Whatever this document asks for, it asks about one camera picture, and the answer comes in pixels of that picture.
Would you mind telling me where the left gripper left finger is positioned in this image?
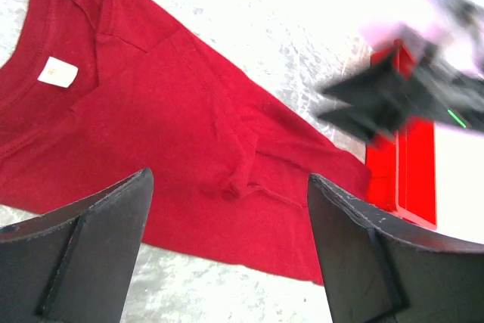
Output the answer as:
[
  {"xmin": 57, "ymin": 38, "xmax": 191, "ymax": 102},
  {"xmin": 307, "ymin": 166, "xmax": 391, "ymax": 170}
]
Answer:
[{"xmin": 1, "ymin": 168, "xmax": 154, "ymax": 323}]

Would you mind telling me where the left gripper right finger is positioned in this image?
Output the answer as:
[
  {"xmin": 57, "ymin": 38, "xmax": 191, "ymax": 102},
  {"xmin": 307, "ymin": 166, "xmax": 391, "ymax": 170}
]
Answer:
[{"xmin": 308, "ymin": 174, "xmax": 483, "ymax": 323}]

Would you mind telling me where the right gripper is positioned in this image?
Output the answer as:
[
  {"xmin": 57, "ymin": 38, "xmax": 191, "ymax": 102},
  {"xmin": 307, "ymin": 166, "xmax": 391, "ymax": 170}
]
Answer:
[{"xmin": 316, "ymin": 60, "xmax": 483, "ymax": 144}]

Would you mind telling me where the dark red t-shirt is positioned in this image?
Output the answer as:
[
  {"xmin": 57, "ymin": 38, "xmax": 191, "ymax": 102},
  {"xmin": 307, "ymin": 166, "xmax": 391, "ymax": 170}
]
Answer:
[{"xmin": 1, "ymin": 0, "xmax": 369, "ymax": 284}]

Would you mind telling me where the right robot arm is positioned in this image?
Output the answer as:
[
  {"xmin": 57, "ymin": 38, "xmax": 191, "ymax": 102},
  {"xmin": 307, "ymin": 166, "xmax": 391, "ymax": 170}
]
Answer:
[{"xmin": 315, "ymin": 0, "xmax": 483, "ymax": 144}]

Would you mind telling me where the red plastic bin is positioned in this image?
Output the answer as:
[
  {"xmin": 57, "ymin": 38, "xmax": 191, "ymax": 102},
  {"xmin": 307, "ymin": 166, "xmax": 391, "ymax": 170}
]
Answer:
[{"xmin": 365, "ymin": 39, "xmax": 439, "ymax": 231}]

